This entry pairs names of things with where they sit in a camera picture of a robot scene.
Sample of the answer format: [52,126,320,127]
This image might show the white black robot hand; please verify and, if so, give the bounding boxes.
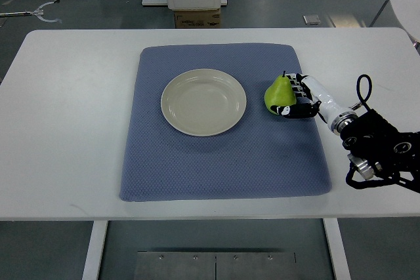
[276,73,358,134]

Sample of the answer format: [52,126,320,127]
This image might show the green pear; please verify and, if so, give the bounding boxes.
[264,72,297,115]

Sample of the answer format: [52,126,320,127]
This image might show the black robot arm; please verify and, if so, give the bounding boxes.
[340,110,419,193]

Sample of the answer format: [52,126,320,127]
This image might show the beige round plate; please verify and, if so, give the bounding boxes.
[161,69,247,137]

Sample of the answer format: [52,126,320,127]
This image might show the blue textured cloth mat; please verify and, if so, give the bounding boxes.
[119,43,331,202]

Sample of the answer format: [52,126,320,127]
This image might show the brown cardboard box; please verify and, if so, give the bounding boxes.
[173,9,221,29]

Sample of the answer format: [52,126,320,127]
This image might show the white round chair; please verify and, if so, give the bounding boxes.
[368,0,419,50]

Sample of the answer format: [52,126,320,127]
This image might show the white table right leg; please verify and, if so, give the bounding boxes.
[323,218,351,280]

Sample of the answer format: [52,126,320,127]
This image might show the white table leg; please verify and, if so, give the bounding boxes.
[323,218,351,280]
[81,220,108,280]

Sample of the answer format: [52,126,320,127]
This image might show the white table left leg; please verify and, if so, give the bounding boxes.
[81,220,108,280]

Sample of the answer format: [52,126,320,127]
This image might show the metal grabber tool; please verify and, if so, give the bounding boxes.
[1,0,62,24]

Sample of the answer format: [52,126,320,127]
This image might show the black looped cable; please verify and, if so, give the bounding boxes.
[356,74,375,112]

